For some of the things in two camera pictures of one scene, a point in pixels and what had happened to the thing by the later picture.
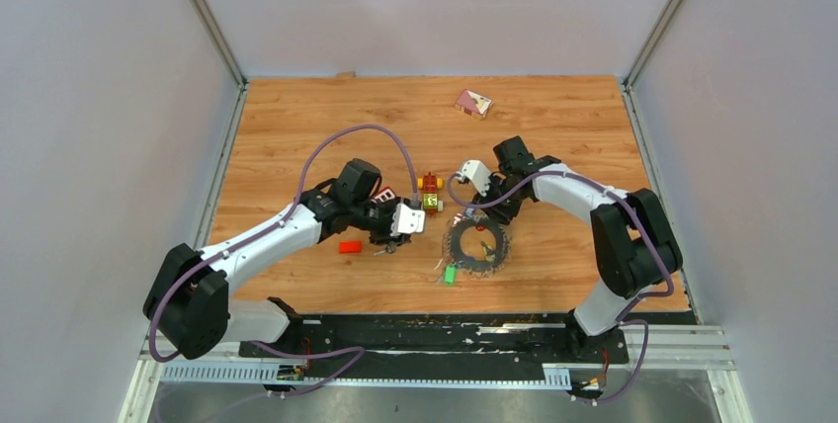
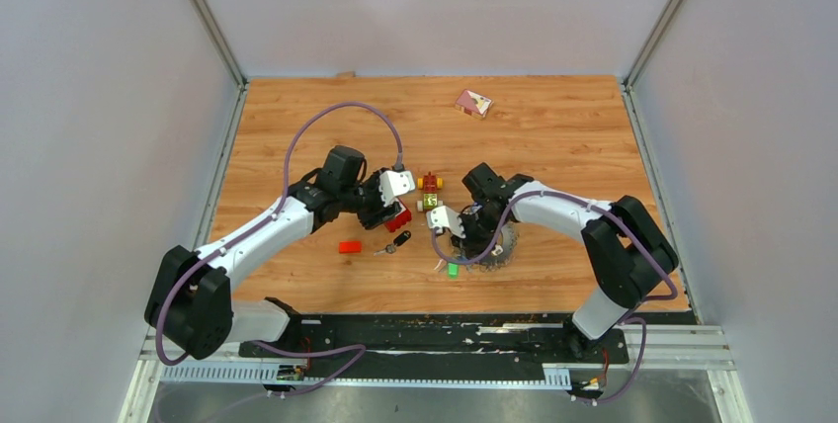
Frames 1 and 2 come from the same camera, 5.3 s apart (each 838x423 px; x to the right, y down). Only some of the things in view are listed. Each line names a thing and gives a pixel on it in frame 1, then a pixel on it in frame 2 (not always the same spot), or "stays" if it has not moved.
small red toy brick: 350,247 stays
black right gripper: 501,214 → 470,246
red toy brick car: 430,184 stays
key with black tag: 389,248 stays
